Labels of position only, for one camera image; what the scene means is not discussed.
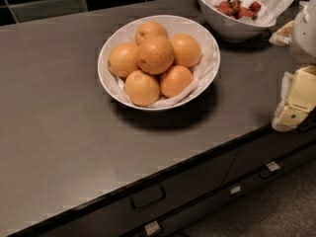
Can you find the red strawberries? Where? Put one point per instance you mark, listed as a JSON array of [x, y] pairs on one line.
[[235, 10]]

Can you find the white paper bowl liner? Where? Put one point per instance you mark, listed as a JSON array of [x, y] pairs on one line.
[[204, 73]]

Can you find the right drawer handle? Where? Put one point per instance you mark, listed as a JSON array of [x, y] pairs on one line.
[[271, 169]]

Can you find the white bowl with strawberries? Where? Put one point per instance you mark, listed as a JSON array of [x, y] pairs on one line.
[[236, 30]]

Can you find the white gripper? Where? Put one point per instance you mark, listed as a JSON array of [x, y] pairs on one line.
[[304, 34]]

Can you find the orange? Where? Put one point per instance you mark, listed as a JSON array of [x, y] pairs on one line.
[[187, 50], [143, 89], [122, 60], [155, 55], [175, 80], [148, 30]]

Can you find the white bowl with oranges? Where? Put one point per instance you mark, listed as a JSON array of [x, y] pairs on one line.
[[174, 25]]

